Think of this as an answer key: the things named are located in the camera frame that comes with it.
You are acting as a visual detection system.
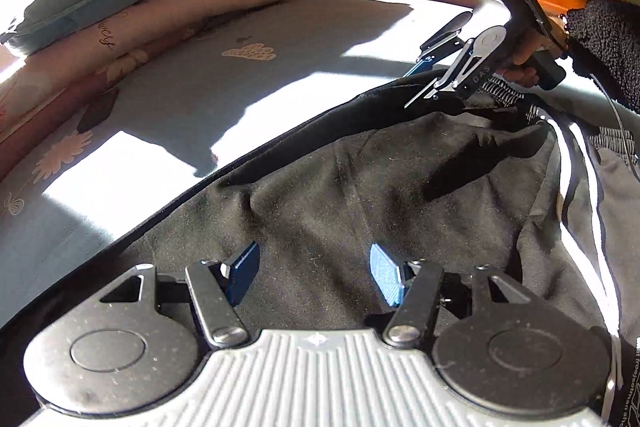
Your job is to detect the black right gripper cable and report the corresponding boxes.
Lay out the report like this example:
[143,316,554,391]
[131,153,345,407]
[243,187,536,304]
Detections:
[565,52,640,180]

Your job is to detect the folded pink floral quilt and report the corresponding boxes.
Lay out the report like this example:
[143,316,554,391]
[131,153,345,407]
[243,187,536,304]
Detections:
[0,0,293,180]

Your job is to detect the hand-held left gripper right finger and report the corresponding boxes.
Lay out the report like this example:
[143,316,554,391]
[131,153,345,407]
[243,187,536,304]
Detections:
[369,243,541,349]

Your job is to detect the black drawstring pants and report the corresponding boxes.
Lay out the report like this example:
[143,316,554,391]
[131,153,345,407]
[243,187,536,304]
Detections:
[0,74,640,427]

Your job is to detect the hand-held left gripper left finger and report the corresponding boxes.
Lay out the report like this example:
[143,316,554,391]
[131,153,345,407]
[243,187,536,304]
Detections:
[97,241,262,349]

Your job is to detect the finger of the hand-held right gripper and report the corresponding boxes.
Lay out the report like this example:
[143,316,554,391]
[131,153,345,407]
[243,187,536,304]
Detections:
[403,38,481,110]
[404,11,474,78]

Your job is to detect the bed with blue floral sheet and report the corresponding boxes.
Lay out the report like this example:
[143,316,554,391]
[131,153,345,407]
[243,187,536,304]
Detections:
[0,0,640,333]

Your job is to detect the person's right hand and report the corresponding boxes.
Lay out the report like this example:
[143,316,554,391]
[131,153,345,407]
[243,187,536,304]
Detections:
[500,29,561,88]

